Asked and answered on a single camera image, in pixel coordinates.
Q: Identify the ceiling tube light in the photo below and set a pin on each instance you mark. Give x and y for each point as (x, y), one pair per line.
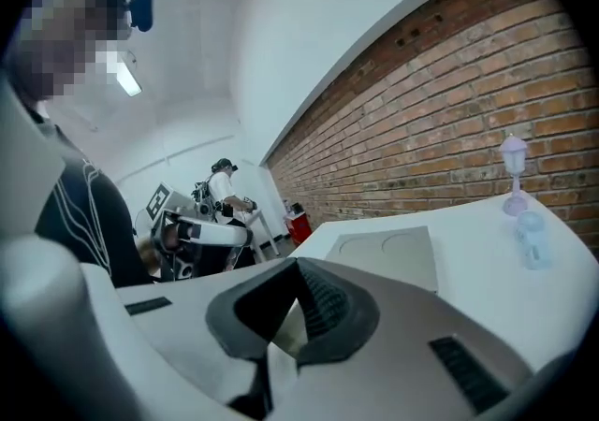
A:
(128, 77)

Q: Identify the purple lantern lamp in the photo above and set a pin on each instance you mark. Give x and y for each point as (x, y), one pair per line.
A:
(514, 166)

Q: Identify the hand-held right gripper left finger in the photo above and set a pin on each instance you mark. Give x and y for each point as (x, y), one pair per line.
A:
(187, 316)

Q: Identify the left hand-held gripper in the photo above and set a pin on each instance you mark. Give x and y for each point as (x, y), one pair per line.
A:
(220, 234)

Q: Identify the white background table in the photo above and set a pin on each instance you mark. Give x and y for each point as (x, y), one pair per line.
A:
(262, 232)

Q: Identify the person's black patterned shirt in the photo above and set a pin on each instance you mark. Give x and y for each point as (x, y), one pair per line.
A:
(84, 213)

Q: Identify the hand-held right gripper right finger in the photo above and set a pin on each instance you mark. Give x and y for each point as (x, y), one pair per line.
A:
(398, 316)

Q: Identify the red box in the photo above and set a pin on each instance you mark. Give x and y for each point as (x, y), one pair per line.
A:
(299, 227)

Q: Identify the black head-worn camera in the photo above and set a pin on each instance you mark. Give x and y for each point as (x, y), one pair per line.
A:
(142, 3)

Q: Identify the pale blue jar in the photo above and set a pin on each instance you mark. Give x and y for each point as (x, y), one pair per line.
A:
(532, 239)

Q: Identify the person's head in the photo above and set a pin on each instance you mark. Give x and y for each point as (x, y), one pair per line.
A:
(61, 31)

